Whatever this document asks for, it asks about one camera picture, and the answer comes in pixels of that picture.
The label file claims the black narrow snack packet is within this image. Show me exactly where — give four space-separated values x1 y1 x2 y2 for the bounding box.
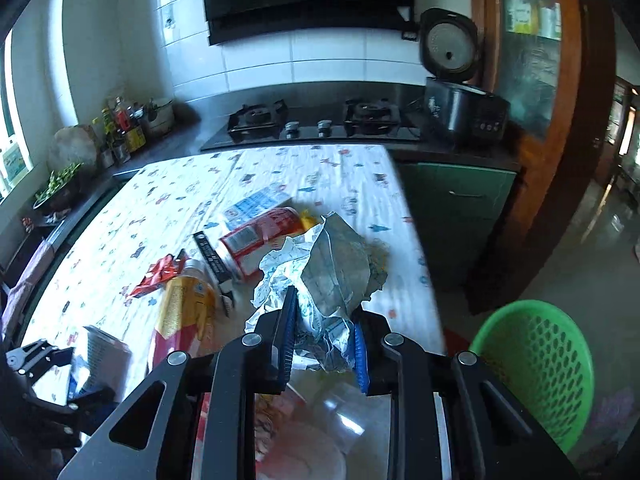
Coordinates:
192 231 235 318

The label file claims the silver foil bag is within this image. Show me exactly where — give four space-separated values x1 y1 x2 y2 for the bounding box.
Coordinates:
245 212 390 373

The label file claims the red white drink can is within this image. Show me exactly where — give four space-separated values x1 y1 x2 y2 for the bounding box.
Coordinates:
216 207 304 282

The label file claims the blue white milk carton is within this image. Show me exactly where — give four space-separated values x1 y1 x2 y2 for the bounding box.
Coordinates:
220 183 292 231

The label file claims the yellow snack bag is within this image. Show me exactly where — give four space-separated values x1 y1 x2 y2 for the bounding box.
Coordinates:
299 209 320 232

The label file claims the green kitchen cabinet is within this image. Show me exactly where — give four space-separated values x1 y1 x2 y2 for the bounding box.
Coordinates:
398 162 516 290

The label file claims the white ribbed carton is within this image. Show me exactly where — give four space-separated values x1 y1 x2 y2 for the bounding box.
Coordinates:
67 325 131 402

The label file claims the large yellow red bag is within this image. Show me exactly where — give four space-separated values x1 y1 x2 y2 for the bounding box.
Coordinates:
149 259 220 370

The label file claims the red small wrapper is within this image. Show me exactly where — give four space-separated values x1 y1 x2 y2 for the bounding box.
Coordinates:
129 249 190 297

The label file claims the green plastic waste basket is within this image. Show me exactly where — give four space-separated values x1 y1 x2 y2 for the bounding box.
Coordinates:
470 300 596 453

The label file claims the printed white tablecloth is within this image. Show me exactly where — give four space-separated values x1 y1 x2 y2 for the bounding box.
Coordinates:
24 144 445 387

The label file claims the black gas stove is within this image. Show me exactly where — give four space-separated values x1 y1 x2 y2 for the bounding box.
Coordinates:
201 99 422 152

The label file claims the condiment bottles cluster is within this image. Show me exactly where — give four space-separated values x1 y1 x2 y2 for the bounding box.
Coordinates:
91 96 175 168

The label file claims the black rice cooker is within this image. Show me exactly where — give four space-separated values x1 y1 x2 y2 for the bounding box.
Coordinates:
419 8 510 144

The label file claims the wooden glass door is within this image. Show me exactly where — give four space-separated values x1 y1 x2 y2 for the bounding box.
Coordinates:
465 0 616 314

